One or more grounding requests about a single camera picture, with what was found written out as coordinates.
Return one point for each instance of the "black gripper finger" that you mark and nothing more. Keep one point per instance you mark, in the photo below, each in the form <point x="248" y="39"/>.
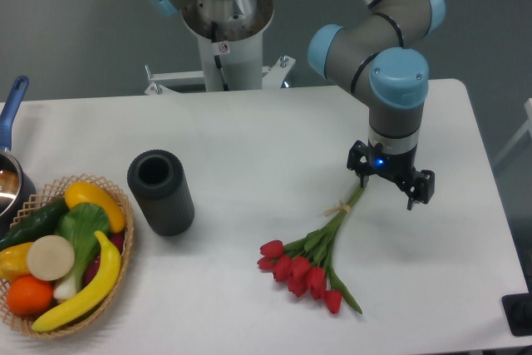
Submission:
<point x="356" y="162"/>
<point x="422" y="188"/>

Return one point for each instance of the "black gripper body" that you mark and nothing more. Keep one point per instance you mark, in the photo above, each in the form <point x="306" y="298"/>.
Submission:
<point x="397" y="169"/>

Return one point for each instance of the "red tulip bouquet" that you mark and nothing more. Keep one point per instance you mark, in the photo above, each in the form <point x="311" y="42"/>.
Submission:
<point x="306" y="264"/>

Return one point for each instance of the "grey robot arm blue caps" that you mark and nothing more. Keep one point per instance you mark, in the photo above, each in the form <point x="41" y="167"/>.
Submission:
<point x="374" y="62"/>

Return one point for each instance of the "black device at table edge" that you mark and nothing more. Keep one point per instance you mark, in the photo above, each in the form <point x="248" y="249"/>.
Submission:
<point x="517" y="309"/>

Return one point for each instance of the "dark grey ribbed vase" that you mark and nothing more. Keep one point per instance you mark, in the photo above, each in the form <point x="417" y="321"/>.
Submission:
<point x="157" y="180"/>

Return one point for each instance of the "dark red vegetable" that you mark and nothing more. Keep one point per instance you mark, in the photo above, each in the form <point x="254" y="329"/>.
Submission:
<point x="118" y="240"/>

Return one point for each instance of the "yellow squash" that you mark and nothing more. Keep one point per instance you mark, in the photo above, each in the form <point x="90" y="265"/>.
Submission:
<point x="85" y="192"/>

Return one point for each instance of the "green bok choy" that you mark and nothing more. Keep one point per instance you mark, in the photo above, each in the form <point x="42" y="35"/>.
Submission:
<point x="78" y="227"/>

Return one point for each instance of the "yellow banana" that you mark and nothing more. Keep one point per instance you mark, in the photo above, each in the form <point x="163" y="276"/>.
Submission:
<point x="89" y="297"/>

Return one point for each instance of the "green cucumber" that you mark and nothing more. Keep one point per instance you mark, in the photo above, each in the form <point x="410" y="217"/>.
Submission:
<point x="41" y="222"/>

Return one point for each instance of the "beige round radish slice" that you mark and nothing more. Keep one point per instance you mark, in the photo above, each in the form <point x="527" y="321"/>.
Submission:
<point x="50" y="258"/>

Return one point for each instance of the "orange fruit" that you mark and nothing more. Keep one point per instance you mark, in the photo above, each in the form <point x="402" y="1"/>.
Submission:
<point x="29" y="295"/>

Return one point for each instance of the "yellow bell pepper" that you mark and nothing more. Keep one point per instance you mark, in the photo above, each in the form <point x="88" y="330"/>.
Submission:
<point x="14" y="261"/>

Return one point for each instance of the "woven wicker basket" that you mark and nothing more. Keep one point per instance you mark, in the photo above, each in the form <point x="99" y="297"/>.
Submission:
<point x="47" y="194"/>

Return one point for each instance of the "white frame at right edge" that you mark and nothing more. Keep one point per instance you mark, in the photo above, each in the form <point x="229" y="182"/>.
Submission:
<point x="516" y="143"/>

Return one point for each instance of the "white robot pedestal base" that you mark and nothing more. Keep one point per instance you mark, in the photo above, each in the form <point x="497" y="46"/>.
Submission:
<point x="229" y="34"/>

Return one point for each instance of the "blue handled saucepan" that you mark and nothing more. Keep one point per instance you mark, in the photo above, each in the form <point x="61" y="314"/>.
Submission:
<point x="16" y="186"/>

